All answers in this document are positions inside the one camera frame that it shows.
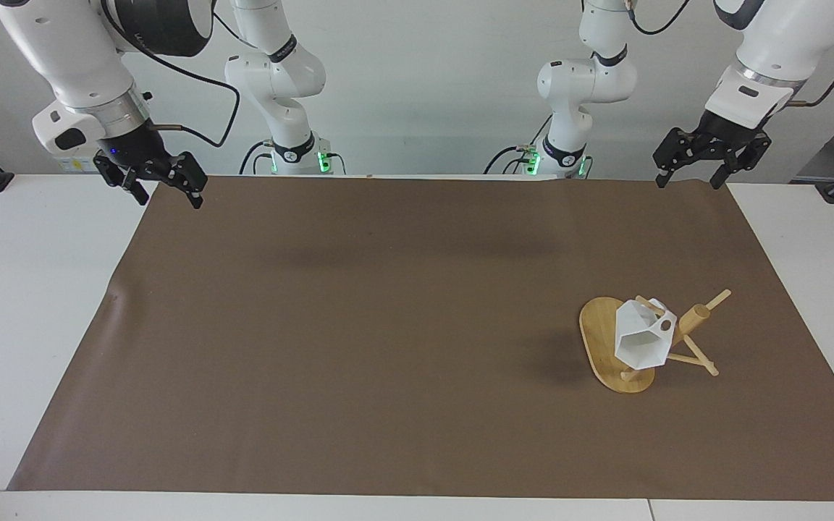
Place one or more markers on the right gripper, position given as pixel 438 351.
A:
pixel 131 145

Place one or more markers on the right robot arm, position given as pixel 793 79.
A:
pixel 77 65

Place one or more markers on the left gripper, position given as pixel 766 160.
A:
pixel 728 132

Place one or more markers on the wooden cup rack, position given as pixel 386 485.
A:
pixel 601 340

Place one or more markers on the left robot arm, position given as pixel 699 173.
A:
pixel 779 51

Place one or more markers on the white faceted cup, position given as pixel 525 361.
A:
pixel 638 340

